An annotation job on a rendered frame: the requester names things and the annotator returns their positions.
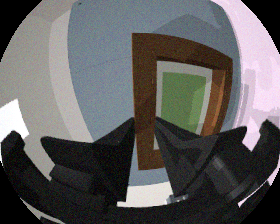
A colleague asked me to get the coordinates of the brown picture frame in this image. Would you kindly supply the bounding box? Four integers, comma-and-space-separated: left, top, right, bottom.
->
131, 34, 233, 171

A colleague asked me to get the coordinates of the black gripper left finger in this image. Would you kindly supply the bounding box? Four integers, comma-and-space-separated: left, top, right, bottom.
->
40, 117, 135, 202

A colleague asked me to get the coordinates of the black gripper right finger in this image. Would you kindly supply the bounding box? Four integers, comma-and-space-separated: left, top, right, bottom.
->
155, 116, 248, 197

